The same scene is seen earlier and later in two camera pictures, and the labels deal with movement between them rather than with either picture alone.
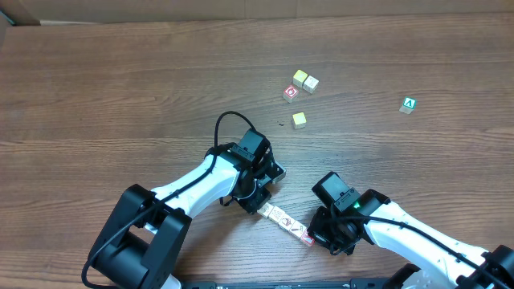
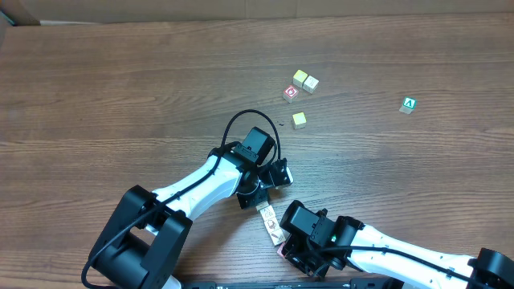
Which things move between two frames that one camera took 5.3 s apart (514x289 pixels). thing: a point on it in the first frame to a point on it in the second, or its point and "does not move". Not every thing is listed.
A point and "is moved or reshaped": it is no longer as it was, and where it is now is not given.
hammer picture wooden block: (297, 229) is moved or reshaped
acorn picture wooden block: (287, 221) is moved or reshaped
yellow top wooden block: (299, 78) does not move
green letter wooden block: (409, 105) does not move
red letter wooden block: (290, 94) does not move
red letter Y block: (307, 239) is moved or reshaped
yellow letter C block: (299, 120) does not move
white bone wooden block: (311, 84) does not move
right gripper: (321, 237) to (292, 254)
